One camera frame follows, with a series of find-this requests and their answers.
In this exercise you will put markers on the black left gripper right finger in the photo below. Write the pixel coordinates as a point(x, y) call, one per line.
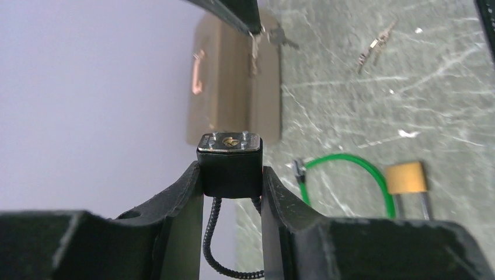
point(300, 243)

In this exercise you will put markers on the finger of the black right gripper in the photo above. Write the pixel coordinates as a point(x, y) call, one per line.
point(242, 15)
point(485, 9)

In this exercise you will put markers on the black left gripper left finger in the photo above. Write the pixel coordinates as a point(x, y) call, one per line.
point(159, 239)

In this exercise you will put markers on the black cable padlock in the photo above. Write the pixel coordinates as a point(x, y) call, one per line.
point(231, 167)

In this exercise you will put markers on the silver key bunch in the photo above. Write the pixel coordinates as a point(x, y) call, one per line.
point(377, 45)

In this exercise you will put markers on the brown plastic toolbox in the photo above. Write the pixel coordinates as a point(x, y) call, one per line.
point(231, 92)

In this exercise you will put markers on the brass padlock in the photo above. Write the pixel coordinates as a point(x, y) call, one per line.
point(408, 178)

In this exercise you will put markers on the green cable lock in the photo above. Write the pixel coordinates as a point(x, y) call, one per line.
point(299, 168)

